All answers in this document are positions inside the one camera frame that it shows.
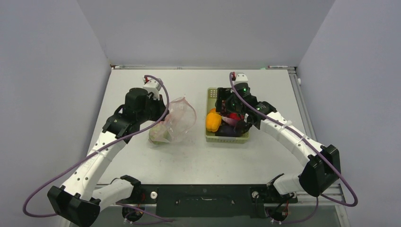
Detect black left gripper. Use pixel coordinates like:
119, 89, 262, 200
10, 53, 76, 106
137, 94, 169, 124

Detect yellow bell pepper toy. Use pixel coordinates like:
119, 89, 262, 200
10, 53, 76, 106
205, 113, 222, 132

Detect green cabbage toy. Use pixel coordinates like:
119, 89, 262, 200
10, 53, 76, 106
148, 122, 171, 145

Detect beige plastic basket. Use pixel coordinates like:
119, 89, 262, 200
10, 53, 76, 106
204, 87, 249, 144

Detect clear zip top bag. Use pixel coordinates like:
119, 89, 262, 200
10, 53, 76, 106
161, 96, 197, 143

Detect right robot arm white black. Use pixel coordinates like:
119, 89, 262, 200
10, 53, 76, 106
215, 83, 341, 202

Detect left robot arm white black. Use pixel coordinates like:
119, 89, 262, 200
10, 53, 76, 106
47, 88, 168, 227

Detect dark red grapes toy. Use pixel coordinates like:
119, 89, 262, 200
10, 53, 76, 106
219, 100, 228, 116

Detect red tomato toy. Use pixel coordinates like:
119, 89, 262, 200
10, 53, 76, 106
228, 113, 244, 121

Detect purple eggplant toy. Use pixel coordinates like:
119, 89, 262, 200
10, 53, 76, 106
215, 117, 252, 137

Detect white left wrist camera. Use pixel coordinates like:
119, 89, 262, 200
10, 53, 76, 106
142, 75, 161, 100

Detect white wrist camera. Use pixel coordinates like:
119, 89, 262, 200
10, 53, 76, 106
142, 75, 161, 100
231, 72, 248, 85

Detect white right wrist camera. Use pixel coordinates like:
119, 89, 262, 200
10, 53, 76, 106
231, 72, 248, 85

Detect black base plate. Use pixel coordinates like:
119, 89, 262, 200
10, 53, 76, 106
121, 184, 298, 218

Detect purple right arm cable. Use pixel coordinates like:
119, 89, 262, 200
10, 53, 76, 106
229, 72, 359, 208

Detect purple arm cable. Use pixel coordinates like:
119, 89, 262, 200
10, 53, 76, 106
22, 74, 170, 218
229, 72, 359, 208

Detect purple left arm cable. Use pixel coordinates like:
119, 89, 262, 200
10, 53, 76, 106
22, 74, 170, 218

